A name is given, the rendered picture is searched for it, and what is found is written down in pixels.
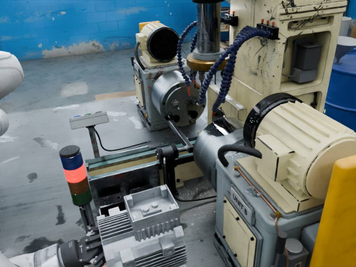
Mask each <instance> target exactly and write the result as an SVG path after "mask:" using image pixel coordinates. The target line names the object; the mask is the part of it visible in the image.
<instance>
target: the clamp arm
mask: <svg viewBox="0 0 356 267"><path fill-rule="evenodd" d="M169 124H170V127H171V129H172V130H173V132H174V133H175V134H176V136H177V137H178V139H179V140H180V142H181V143H182V144H183V146H185V147H187V148H186V151H187V152H188V153H189V154H190V153H193V146H192V144H191V143H190V142H189V139H188V138H187V137H186V136H185V135H184V134H183V132H182V131H181V130H180V129H179V127H178V126H177V125H176V122H174V121H173V120H170V121H169Z"/></svg>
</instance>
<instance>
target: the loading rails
mask: <svg viewBox="0 0 356 267"><path fill-rule="evenodd" d="M197 137H198V136H197ZM197 137H193V138H188V139H189V142H190V143H191V144H192V146H193V147H194V144H195V141H196V139H197ZM171 144H176V145H177V148H180V147H184V146H183V144H182V143H181V142H180V140H179V141H175V142H172V143H167V144H162V145H158V146H154V147H149V146H144V147H139V148H135V149H131V150H126V151H123V152H118V153H114V154H110V155H105V156H100V157H96V158H91V159H87V160H85V163H86V169H87V173H88V175H87V176H88V181H89V184H90V188H91V193H92V195H93V201H94V205H95V206H98V205H99V201H98V198H101V197H106V196H109V195H113V194H116V193H120V192H122V193H123V197H124V196H127V195H130V190H132V189H136V188H140V187H143V186H147V185H150V184H152V185H153V186H154V187H155V188H156V187H158V186H162V185H164V179H163V170H162V168H161V166H160V164H159V162H158V161H157V158H156V157H155V156H156V152H155V149H156V148H157V147H165V146H169V145H171ZM175 160H176V163H177V167H175V183H176V188H178V187H181V186H184V183H183V181H186V180H190V179H193V178H196V177H200V176H204V175H203V174H202V172H201V171H200V169H199V168H198V167H197V165H196V163H195V161H194V158H193V153H190V154H189V153H188V152H187V151H185V152H181V153H179V157H178V158H176V159H175Z"/></svg>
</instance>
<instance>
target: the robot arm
mask: <svg viewBox="0 0 356 267"><path fill-rule="evenodd" d="M23 81H24V72H23V69H22V67H21V65H20V63H19V61H18V59H17V58H16V57H15V56H14V55H12V54H10V53H9V52H4V51H0V100H1V99H3V98H4V97H6V96H7V95H9V94H10V93H12V92H14V91H15V90H17V89H18V88H19V87H20V86H21V85H22V84H23ZM8 127H9V120H8V118H7V115H6V114H5V112H4V111H3V110H1V109H0V137H1V136H2V135H3V134H5V133H6V131H7V130H8ZM87 230H88V233H87V235H86V236H83V237H82V238H81V239H79V240H75V239H73V240H71V241H69V242H66V243H63V244H61V245H60V244H54V245H51V246H49V247H46V248H44V249H42V250H38V251H37V252H34V253H30V254H23V255H19V256H16V257H13V258H10V259H7V258H6V257H5V256H4V255H3V254H2V252H1V251H0V267H84V266H85V265H90V264H92V265H94V266H95V267H102V266H103V265H104V264H105V263H106V261H105V256H104V251H103V246H102V242H101V237H100V232H99V227H89V228H88V229H87Z"/></svg>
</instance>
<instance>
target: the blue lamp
mask: <svg viewBox="0 0 356 267"><path fill-rule="evenodd" d="M60 159H61V163H62V166H63V169H65V170H67V171H72V170H76V169H78V168H80V167H81V166H82V165H83V163H84V162H83V158H82V153H81V150H80V152H79V153H78V154H77V155H75V156H73V157H61V156H60Z"/></svg>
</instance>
